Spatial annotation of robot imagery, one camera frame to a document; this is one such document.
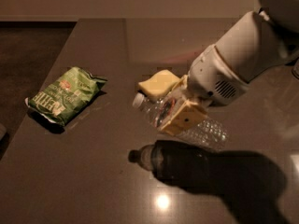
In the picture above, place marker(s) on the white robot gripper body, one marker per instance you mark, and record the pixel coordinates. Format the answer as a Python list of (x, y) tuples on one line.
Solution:
[(211, 77)]

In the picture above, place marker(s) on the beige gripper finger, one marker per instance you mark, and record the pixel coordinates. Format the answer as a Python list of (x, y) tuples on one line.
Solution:
[(182, 84), (183, 116)]

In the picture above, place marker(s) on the clear plastic water bottle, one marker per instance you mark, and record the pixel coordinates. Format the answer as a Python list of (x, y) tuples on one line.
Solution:
[(208, 134)]

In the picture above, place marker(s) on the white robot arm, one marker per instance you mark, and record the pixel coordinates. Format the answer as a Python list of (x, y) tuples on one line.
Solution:
[(257, 42)]

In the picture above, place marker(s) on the yellow sponge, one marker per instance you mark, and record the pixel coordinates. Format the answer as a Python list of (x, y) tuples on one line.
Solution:
[(159, 85)]

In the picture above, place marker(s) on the green chip bag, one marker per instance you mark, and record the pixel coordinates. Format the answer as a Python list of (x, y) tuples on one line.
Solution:
[(66, 96)]

